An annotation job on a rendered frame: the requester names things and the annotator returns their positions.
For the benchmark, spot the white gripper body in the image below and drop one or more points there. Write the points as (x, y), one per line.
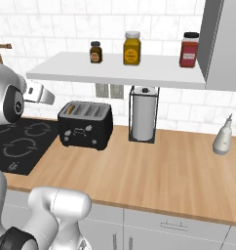
(47, 96)

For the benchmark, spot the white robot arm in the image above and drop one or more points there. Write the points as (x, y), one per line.
(42, 211)

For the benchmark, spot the bread slice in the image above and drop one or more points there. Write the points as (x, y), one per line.
(68, 109)

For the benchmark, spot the black toaster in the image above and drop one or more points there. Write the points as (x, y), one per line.
(86, 128)

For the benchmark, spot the black hob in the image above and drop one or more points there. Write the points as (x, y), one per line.
(22, 143)

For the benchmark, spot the small brown spice jar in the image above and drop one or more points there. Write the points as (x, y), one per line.
(95, 52)

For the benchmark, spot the yellow spice jar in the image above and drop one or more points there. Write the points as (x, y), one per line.
(132, 50)

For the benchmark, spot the white paper towel roll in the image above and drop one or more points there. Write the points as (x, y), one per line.
(144, 114)

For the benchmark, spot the red spice jar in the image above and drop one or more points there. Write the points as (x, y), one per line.
(189, 52)

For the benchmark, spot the narrow grey cupboard door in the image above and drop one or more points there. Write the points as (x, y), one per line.
(102, 236)

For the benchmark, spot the white spray bottle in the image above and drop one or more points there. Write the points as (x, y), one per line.
(223, 138)

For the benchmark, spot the wide grey cupboard door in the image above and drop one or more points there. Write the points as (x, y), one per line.
(175, 242)

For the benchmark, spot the grey cupboard front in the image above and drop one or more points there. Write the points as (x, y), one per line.
(235, 239)

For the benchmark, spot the grey wall socket plate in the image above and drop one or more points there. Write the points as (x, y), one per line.
(102, 91)
(117, 91)

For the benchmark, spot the brown wall rail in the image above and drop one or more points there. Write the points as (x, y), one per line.
(1, 47)

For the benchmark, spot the white wall shelf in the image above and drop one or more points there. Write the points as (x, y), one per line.
(123, 70)

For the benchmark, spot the grey wall cupboard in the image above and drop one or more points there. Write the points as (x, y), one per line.
(225, 42)

